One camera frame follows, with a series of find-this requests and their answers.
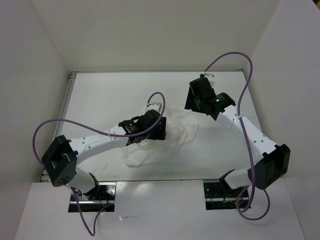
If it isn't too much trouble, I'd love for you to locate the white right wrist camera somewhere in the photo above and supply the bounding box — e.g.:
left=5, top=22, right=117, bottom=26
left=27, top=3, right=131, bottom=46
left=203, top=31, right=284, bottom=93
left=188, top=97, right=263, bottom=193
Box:
left=200, top=72, right=216, bottom=88

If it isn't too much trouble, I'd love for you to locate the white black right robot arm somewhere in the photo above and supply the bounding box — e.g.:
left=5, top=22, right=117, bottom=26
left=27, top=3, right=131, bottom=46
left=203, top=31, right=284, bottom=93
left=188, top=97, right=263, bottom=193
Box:
left=185, top=74, right=291, bottom=197

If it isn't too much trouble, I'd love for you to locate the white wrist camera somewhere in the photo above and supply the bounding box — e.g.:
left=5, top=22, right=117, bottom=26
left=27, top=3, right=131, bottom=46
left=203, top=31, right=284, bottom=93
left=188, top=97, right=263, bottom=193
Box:
left=200, top=72, right=216, bottom=88
left=145, top=102, right=163, bottom=113

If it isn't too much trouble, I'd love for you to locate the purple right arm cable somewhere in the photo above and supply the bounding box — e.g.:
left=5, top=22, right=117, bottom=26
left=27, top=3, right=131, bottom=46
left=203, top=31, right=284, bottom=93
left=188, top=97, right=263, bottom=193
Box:
left=203, top=51, right=271, bottom=221

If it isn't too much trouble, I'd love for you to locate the white fabric skirt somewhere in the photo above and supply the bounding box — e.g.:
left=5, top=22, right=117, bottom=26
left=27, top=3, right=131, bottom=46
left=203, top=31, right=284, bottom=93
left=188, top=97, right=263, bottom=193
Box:
left=123, top=105, right=199, bottom=168

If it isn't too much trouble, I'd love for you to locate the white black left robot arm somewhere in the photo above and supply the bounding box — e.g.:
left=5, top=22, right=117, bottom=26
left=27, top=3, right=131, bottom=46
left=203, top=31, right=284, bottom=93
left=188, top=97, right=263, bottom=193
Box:
left=41, top=109, right=167, bottom=200

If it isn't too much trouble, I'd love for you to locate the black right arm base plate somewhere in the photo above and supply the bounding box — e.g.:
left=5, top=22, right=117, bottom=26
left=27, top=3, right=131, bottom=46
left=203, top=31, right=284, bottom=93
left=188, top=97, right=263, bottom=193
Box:
left=203, top=181, right=243, bottom=211

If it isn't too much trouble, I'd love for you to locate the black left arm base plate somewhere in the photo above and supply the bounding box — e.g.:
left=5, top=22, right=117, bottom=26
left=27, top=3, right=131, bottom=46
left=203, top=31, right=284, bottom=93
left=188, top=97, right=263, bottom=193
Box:
left=68, top=182, right=117, bottom=213

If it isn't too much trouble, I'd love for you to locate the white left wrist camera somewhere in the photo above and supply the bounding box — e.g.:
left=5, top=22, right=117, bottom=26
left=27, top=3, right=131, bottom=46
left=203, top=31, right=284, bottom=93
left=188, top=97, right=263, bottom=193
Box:
left=145, top=102, right=163, bottom=113

